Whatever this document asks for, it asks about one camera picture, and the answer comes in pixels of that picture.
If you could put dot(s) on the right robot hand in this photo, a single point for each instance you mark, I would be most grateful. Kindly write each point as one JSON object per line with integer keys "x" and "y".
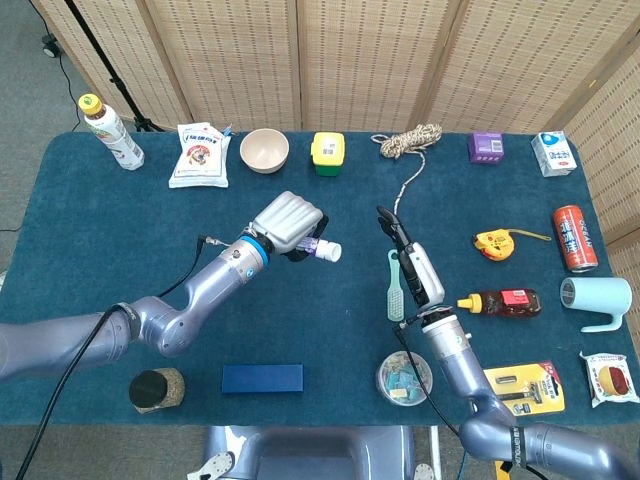
{"x": 425, "y": 275}

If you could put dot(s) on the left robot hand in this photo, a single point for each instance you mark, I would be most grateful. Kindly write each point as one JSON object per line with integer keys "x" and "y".
{"x": 287, "y": 220}

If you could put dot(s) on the purple toothpaste tube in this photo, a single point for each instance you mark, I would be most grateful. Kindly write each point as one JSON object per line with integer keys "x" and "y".
{"x": 330, "y": 251}

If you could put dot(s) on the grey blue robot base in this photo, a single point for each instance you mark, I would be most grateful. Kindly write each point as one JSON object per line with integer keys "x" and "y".
{"x": 300, "y": 450}

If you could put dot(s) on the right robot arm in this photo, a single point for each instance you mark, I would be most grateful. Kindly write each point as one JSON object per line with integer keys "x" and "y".
{"x": 450, "y": 350}

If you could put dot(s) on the white plastic bottle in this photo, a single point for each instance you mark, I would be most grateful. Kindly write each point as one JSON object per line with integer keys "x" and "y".
{"x": 112, "y": 135}

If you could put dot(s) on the green scrub brush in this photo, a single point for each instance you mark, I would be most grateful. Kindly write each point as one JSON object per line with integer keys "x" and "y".
{"x": 395, "y": 300}

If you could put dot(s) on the beige bowl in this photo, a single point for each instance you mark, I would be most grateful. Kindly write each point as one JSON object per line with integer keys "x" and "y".
{"x": 264, "y": 150}

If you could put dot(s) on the yellow tape measure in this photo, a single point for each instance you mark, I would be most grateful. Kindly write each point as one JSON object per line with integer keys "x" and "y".
{"x": 495, "y": 245}

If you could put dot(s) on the yellow green mini bin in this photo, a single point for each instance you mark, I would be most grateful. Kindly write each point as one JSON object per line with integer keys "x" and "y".
{"x": 327, "y": 152}

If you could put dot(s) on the honey bottle yellow nozzle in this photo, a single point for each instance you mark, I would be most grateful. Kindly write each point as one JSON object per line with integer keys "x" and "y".
{"x": 505, "y": 302}

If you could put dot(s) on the small blue bag clip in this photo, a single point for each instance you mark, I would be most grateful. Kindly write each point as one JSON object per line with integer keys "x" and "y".
{"x": 228, "y": 131}

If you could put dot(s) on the white snack bag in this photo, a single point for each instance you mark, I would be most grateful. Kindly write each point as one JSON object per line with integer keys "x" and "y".
{"x": 200, "y": 157}

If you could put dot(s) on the clear tub of binder clips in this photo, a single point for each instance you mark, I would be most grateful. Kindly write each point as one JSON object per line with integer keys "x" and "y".
{"x": 397, "y": 382}

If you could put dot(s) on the blue table mat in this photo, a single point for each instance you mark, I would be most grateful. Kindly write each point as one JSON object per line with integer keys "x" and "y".
{"x": 325, "y": 325}

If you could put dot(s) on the purple box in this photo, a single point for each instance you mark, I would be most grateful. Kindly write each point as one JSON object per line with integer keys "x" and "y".
{"x": 486, "y": 148}

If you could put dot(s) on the red drink can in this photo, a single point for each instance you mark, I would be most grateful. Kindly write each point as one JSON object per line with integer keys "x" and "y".
{"x": 575, "y": 240}

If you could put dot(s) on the razor in yellow package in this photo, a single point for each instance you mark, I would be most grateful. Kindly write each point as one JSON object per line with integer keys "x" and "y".
{"x": 537, "y": 385}

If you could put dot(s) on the dark blue box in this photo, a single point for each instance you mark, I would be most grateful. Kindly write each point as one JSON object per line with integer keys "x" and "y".
{"x": 262, "y": 378}

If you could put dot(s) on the bamboo folding screen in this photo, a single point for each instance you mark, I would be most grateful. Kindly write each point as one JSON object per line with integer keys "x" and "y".
{"x": 350, "y": 60}

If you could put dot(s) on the white blue milk carton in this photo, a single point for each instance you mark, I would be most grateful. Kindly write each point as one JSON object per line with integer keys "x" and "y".
{"x": 552, "y": 155}

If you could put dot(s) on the white metal table leg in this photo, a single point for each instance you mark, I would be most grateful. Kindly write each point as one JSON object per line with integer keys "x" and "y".
{"x": 435, "y": 450}

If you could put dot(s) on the light blue mug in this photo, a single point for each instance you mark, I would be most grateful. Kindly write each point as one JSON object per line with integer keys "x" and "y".
{"x": 600, "y": 295}

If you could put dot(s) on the red yellow snack packet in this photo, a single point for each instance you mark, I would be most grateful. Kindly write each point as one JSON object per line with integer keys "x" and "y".
{"x": 612, "y": 377}

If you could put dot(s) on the black tripod stand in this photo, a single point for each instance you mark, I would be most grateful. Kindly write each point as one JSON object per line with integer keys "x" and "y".
{"x": 107, "y": 70}

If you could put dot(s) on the black caster wheel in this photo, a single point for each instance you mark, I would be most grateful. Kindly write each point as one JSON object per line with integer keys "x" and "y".
{"x": 50, "y": 46}

